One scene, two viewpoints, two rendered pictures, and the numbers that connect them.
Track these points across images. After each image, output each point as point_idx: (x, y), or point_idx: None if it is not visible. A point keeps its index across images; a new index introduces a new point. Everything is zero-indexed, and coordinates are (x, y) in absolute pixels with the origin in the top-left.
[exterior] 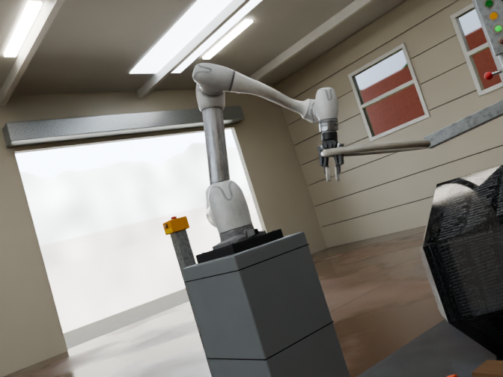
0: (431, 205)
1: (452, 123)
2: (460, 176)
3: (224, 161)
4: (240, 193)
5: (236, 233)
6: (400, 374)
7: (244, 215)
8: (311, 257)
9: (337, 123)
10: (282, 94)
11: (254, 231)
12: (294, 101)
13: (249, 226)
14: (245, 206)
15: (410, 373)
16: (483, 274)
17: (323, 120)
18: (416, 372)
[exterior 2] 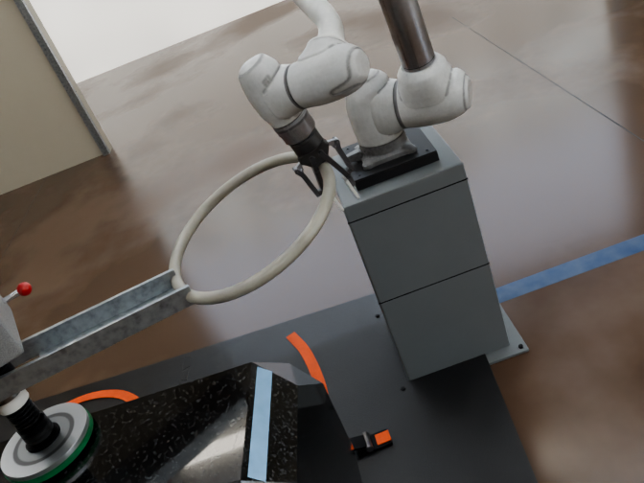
0: (279, 371)
1: (125, 290)
2: (211, 385)
3: (392, 38)
4: (348, 107)
5: None
6: (448, 451)
7: (354, 132)
8: (354, 237)
9: (278, 134)
10: (302, 7)
11: (355, 157)
12: (317, 26)
13: (360, 148)
14: (354, 126)
15: (435, 460)
16: None
17: None
18: (430, 466)
